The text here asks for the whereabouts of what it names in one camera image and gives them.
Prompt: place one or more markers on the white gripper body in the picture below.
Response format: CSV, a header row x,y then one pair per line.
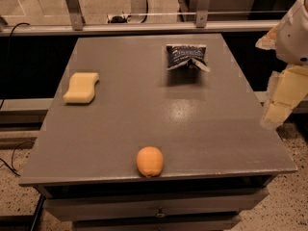
x,y
294,40

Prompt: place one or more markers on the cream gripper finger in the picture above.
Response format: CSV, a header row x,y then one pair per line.
x,y
286,90
268,41

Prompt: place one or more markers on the orange fruit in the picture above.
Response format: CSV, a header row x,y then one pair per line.
x,y
150,161

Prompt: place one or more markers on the blue chip bag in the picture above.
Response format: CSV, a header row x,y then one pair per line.
x,y
187,56

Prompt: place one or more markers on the white power strip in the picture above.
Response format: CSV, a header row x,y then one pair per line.
x,y
118,19

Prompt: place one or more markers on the metal drawer knob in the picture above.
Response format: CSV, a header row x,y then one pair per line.
x,y
160,214

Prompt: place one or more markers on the yellow sponge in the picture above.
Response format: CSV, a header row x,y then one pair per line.
x,y
81,88

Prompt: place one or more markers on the grey cabinet drawer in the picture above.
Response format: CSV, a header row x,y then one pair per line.
x,y
139,206

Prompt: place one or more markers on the metal railing frame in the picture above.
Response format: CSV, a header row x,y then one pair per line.
x,y
89,17

